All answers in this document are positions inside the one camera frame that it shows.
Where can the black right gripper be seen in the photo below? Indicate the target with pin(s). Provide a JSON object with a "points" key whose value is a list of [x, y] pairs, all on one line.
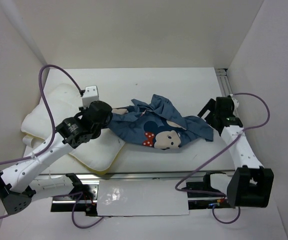
{"points": [[211, 106]]}

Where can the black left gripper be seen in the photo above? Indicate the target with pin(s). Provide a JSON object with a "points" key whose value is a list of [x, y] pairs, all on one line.
{"points": [[83, 109]]}

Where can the white pillow with yellow edge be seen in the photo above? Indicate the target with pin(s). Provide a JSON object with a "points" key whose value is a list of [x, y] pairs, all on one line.
{"points": [[93, 147]]}

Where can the blue cartoon print pillowcase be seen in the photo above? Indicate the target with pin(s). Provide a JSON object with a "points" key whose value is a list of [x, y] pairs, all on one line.
{"points": [[158, 125]]}

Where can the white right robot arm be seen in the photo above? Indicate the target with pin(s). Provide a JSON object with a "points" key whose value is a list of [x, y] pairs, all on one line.
{"points": [[251, 183]]}

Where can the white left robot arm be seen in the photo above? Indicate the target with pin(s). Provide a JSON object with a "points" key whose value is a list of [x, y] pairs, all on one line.
{"points": [[19, 185]]}

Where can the white cover sheet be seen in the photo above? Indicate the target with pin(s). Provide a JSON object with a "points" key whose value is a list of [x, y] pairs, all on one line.
{"points": [[128, 198]]}

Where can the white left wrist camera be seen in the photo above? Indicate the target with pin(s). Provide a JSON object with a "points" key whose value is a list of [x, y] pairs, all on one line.
{"points": [[89, 94]]}

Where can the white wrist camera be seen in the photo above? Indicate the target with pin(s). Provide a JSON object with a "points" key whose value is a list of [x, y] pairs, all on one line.
{"points": [[89, 94], [235, 101]]}

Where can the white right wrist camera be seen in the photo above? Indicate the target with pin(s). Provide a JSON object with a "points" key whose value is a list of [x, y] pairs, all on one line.
{"points": [[235, 101]]}

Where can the aluminium frame rail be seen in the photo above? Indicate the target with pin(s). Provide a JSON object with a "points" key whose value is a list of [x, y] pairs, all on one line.
{"points": [[225, 87]]}

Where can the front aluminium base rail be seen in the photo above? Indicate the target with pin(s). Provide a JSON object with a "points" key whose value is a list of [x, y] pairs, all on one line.
{"points": [[196, 201]]}

